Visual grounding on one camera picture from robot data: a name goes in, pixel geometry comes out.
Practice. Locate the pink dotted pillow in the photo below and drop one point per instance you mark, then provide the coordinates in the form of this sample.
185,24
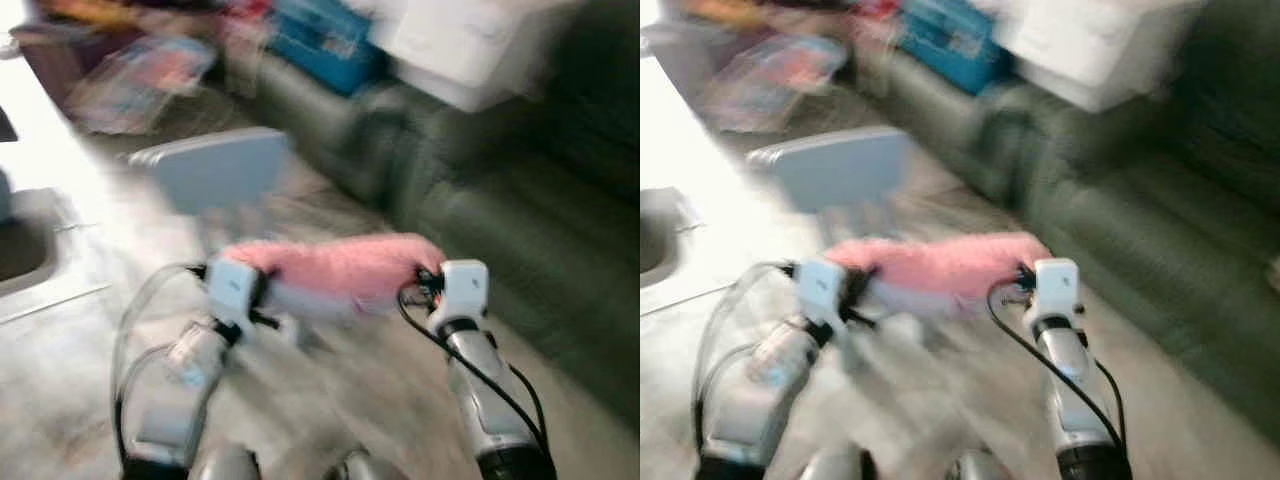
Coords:
950,268
340,270

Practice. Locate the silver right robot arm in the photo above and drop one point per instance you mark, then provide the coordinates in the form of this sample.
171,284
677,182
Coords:
485,400
1075,400

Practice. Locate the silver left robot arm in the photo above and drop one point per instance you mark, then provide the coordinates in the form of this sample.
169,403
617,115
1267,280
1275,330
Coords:
175,400
755,400

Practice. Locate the dark green leather sofa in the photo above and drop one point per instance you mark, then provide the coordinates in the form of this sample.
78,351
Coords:
500,230
1130,230

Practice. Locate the dark purple sofa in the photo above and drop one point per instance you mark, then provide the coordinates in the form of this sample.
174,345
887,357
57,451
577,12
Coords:
55,65
675,55

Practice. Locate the light blue child chair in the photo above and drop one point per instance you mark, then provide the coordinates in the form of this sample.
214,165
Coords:
840,170
220,170

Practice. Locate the robot right leg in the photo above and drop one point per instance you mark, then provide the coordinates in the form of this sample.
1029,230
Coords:
975,468
358,468

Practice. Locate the white rimmed grey basin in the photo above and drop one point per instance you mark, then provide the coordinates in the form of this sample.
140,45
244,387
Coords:
655,245
20,255

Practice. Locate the colourful baby bouncer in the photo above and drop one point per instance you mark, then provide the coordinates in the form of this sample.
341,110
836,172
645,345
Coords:
780,75
150,75

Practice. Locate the white storage box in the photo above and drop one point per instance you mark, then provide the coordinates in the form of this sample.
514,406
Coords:
470,50
1090,50

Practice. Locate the teal storage box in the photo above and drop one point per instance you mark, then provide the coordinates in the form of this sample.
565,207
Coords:
320,45
950,45

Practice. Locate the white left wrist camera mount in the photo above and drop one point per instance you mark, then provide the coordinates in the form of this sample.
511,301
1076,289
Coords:
232,290
820,290

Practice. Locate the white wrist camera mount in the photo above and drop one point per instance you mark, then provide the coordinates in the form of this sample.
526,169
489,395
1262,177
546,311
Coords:
232,290
1058,285
820,290
465,290

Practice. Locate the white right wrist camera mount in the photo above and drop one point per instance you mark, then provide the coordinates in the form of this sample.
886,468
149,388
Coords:
1058,285
465,290

